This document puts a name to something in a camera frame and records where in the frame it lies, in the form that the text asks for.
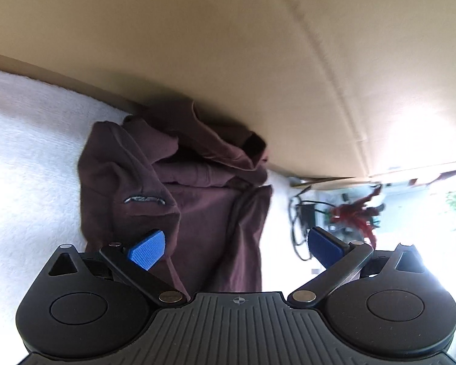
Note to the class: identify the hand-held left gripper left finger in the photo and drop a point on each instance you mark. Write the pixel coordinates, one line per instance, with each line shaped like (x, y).
(148, 251)

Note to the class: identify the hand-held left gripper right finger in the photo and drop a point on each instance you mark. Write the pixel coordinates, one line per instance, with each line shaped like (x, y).
(323, 249)

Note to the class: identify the maroon long-sleeved top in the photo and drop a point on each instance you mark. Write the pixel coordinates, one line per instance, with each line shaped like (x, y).
(197, 205)

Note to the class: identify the black charger adapter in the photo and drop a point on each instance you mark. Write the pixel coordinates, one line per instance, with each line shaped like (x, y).
(307, 215)

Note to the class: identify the large brown cardboard sheet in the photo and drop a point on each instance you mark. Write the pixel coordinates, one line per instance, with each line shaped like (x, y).
(326, 181)
(212, 45)

